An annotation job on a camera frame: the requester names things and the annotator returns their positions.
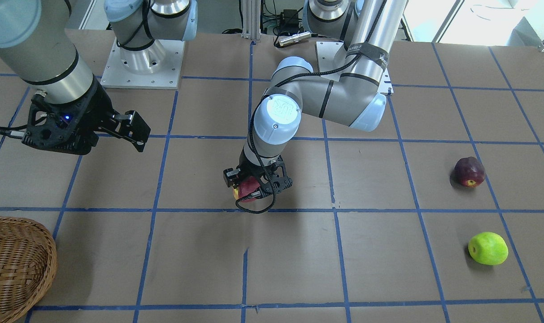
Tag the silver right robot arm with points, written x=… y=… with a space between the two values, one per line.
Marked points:
x=33 y=42

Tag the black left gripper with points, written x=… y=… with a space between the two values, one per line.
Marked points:
x=230 y=177

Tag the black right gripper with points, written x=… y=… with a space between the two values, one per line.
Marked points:
x=97 y=106

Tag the aluminium frame post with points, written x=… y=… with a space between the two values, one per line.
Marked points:
x=251 y=17

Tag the dark red apple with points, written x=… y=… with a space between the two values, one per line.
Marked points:
x=469 y=172

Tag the wicker basket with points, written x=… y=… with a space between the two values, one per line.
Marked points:
x=28 y=264

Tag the red yellow apple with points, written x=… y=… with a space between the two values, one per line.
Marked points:
x=249 y=187

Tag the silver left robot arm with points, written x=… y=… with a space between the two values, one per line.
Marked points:
x=353 y=22

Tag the green apple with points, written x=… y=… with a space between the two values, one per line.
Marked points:
x=488 y=248

